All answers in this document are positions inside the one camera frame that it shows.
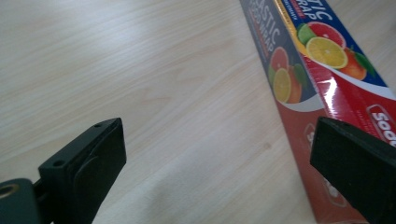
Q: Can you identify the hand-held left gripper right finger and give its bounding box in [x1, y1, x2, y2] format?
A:
[309, 116, 396, 224]

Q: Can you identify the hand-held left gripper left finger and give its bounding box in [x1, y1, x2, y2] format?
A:
[33, 117, 128, 224]

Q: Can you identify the red and blue plastic wrap box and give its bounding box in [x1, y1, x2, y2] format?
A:
[238, 0, 396, 224]

